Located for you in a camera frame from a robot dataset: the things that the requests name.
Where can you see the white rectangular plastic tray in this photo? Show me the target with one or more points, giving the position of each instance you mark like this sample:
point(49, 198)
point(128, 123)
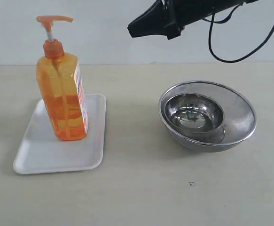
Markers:
point(41, 152)

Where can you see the orange dish soap pump bottle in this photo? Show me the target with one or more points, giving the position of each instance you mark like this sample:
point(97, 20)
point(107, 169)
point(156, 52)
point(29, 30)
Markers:
point(61, 86)

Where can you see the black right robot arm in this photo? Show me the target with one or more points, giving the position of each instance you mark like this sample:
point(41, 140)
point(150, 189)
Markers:
point(196, 10)

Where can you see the steel mesh colander basket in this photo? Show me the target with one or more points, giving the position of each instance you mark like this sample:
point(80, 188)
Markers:
point(239, 123)

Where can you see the small stainless steel bowl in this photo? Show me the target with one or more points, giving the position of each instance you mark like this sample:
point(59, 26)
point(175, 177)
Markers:
point(194, 115)

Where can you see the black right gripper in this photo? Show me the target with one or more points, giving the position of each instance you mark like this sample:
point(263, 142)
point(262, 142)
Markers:
point(159, 19)

